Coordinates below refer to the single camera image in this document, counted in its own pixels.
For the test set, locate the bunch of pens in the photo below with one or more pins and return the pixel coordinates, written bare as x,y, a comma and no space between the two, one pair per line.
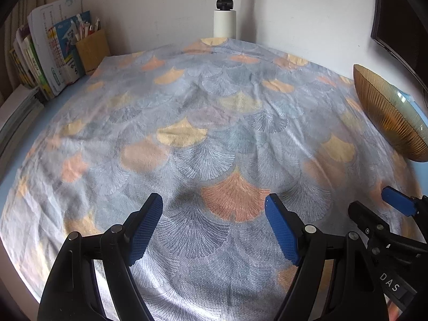
87,26

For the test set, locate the black monitor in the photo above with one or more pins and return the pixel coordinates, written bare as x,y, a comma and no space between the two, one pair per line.
401,23

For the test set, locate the brown pen holder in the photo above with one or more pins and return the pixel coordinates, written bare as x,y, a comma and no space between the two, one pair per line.
92,52

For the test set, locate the stack of white books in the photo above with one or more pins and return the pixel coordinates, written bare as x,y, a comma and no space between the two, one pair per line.
16,113

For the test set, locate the fan pattern printed cloth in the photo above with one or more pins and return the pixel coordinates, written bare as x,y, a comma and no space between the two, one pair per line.
200,140

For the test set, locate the gold ribbed glass plate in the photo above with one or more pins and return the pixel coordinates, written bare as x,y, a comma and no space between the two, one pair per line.
384,107

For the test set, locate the upright green books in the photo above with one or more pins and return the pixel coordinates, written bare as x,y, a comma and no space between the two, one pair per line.
28,62

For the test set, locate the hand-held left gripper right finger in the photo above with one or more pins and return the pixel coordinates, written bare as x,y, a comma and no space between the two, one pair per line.
284,230

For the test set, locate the white lamp post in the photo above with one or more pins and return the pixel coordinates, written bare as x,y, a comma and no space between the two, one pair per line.
225,16

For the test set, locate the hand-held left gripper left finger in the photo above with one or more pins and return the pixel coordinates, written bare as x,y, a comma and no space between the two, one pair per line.
143,230

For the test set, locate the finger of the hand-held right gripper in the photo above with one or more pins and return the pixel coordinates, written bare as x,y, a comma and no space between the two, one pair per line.
399,201
367,219

